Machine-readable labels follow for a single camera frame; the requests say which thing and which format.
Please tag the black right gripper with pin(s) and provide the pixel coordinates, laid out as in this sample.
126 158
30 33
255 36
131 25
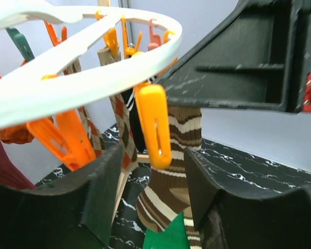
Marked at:
259 57

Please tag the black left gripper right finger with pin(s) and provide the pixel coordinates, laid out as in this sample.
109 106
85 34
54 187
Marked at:
231 213

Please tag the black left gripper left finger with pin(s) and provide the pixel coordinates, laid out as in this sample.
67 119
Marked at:
74 211

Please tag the yellow orange clothes peg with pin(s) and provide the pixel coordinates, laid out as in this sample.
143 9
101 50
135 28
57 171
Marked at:
151 105

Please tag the white round clip hanger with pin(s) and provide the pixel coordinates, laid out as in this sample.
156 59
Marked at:
37 89

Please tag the green plastic tray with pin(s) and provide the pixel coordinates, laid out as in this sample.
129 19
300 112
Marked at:
174 237

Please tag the maroon mustard hanging sock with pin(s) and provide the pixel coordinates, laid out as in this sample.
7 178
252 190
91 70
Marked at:
10 175

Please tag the orange hanging sock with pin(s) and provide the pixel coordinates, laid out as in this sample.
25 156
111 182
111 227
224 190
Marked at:
18 134

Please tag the argyle brown hanging sock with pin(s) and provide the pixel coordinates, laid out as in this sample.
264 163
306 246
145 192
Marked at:
129 161

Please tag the teal clothes peg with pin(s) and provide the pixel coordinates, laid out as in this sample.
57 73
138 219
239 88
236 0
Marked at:
21 43

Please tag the wooden drying rack frame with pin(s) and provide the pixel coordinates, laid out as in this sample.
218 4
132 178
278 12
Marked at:
111 42

